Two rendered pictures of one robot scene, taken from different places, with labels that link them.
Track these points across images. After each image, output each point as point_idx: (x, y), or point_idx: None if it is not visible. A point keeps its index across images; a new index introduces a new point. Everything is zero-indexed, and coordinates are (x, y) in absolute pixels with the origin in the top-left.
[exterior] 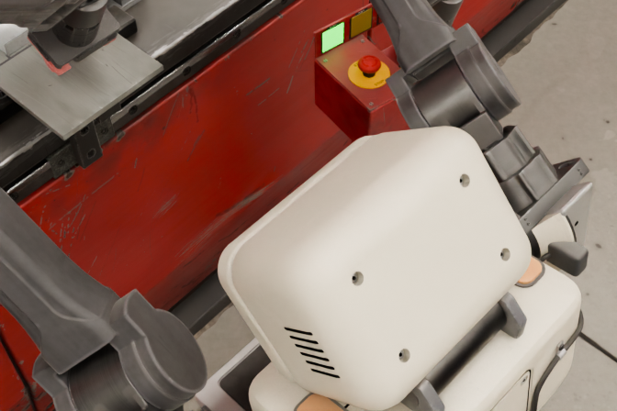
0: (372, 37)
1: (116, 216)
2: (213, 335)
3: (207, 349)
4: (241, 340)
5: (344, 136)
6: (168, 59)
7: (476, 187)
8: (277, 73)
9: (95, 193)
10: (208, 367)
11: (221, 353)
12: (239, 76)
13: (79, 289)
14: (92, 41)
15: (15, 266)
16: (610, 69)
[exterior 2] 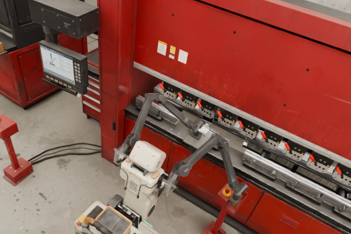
0: (256, 207)
1: (192, 166)
2: (192, 206)
3: (189, 206)
4: (193, 212)
5: (242, 217)
6: (213, 157)
7: (153, 158)
8: None
9: None
10: (186, 207)
11: (189, 209)
12: (223, 175)
13: (138, 129)
14: (194, 136)
15: (137, 122)
16: None
